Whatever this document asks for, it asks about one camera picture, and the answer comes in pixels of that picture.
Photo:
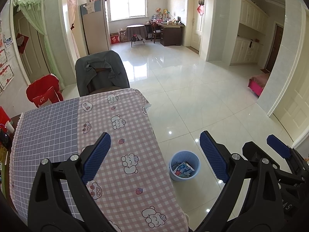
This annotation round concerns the brown cardboard box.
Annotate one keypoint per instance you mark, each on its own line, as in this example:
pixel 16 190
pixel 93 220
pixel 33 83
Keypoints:
pixel 122 36

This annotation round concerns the small photo print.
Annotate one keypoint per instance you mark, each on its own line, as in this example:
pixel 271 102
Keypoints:
pixel 8 41

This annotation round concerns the red snack wrapper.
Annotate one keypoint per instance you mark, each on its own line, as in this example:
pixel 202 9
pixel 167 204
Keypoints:
pixel 178 172

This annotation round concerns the pink padded bench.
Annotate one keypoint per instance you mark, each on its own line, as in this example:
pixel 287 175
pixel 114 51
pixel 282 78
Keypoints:
pixel 258 83

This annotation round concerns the grey refrigerator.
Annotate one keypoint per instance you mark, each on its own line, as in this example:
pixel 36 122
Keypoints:
pixel 95 29

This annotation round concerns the white entrance door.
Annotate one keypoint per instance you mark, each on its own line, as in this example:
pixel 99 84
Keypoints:
pixel 194 29

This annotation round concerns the blue and white carton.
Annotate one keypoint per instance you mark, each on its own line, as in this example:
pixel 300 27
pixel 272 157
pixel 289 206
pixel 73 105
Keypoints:
pixel 185 167

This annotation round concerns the cream wall cabinet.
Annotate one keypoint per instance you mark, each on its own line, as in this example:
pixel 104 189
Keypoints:
pixel 248 12

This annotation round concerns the grey grid tablecloth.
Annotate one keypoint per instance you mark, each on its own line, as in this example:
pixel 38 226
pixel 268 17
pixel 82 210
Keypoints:
pixel 48 130

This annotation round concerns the round table with dark cloth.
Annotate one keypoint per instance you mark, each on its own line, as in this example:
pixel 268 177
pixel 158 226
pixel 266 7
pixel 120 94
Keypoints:
pixel 135 31

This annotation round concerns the window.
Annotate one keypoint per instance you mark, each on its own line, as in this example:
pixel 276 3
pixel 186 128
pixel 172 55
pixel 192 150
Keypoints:
pixel 128 3

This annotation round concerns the pink checked bear tablecloth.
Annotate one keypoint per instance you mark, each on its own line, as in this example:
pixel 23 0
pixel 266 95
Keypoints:
pixel 135 135

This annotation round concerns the white cup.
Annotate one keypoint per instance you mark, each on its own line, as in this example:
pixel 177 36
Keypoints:
pixel 9 127

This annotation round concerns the white door with red decoration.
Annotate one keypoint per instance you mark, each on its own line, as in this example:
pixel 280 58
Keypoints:
pixel 33 53

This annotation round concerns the cola bottle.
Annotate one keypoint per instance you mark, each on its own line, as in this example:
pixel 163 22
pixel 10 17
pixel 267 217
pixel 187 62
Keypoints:
pixel 4 137

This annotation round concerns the brown doormat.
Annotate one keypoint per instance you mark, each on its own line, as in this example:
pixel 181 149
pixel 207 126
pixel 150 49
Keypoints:
pixel 193 48

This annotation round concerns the brown door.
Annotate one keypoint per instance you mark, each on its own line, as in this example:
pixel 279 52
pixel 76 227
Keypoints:
pixel 275 48

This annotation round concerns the dark wooden chair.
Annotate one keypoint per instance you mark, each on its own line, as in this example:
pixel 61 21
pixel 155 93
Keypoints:
pixel 156 32

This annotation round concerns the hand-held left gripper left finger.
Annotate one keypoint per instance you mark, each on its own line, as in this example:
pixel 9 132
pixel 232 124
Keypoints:
pixel 96 159

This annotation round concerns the green lace curtain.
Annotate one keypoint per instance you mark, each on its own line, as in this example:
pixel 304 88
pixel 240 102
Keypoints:
pixel 29 4

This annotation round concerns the pile of desk items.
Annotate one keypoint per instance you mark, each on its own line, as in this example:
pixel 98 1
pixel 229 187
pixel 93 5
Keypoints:
pixel 166 18

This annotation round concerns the wooden dining chair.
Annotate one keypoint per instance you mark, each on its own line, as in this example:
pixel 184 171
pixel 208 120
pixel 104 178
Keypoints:
pixel 106 90

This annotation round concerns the cream panel door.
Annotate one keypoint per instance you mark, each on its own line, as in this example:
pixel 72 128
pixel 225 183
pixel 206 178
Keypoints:
pixel 294 89

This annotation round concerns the dark wooden desk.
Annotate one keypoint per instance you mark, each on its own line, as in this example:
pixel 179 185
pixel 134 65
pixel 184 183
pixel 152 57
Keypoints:
pixel 172 35

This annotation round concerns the blue plastic bucket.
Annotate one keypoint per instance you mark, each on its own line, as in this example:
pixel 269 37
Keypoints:
pixel 183 178

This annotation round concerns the red cardboard box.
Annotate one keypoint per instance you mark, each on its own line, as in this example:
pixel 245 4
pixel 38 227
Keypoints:
pixel 114 39

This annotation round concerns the red gift box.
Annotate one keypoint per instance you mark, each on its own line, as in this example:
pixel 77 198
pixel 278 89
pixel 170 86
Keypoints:
pixel 3 116

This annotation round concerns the group of wall certificates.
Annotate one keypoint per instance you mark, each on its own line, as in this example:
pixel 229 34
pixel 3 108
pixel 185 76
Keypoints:
pixel 6 72

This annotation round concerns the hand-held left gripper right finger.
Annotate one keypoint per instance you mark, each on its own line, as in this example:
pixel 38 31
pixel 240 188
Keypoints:
pixel 213 157

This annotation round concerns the chair with grey jacket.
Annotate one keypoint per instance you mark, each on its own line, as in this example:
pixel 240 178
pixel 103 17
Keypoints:
pixel 115 65

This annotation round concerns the pink door curtain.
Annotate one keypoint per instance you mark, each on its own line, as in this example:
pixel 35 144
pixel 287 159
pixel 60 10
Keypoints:
pixel 72 9

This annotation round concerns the red door decoration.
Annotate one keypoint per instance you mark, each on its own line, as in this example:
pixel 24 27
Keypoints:
pixel 21 43

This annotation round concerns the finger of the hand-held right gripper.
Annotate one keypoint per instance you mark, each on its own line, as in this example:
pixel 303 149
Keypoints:
pixel 251 149
pixel 277 145

